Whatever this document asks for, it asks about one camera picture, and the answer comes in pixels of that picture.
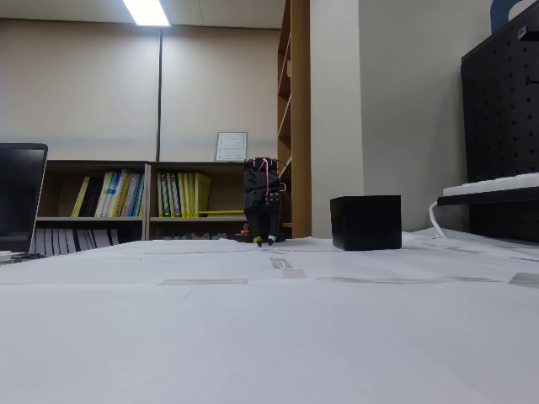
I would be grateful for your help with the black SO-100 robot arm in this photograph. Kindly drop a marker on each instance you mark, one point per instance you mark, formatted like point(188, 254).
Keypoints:
point(254, 177)

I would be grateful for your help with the black open box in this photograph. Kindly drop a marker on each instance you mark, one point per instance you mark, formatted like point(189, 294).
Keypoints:
point(370, 223)

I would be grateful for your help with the low wooden bookshelf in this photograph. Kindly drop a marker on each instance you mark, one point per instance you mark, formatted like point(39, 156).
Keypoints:
point(54, 168)
point(227, 185)

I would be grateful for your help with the yellow flat folder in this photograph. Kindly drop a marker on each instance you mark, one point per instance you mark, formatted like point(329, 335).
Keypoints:
point(223, 211)

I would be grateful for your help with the framed white certificate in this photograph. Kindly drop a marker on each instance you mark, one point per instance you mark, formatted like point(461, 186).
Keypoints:
point(231, 146)

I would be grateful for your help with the white paper covering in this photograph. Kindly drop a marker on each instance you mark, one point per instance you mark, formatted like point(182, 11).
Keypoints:
point(269, 336)

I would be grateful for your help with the tall wooden shelf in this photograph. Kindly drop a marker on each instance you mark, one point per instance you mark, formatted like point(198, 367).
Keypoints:
point(301, 84)

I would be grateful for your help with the thin yellow book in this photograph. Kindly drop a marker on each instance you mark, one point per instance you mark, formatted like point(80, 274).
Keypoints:
point(81, 197)

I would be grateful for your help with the ceiling light panel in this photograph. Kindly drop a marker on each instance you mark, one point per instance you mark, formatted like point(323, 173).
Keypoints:
point(146, 12)

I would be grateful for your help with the white power strip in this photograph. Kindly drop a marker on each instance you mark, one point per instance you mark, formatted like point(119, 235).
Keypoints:
point(492, 184)

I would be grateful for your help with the black laptop screen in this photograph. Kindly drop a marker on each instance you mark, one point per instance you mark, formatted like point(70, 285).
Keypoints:
point(19, 198)

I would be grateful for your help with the black pegboard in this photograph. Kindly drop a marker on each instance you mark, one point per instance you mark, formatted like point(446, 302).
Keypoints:
point(497, 126)

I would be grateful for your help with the dark blue panel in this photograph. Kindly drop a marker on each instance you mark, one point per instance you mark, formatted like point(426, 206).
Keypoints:
point(499, 14)

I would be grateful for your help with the black wall conduit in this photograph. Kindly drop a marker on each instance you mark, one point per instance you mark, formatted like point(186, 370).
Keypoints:
point(160, 92)

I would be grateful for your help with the black rail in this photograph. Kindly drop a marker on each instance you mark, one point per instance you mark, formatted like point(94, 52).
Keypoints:
point(484, 200)

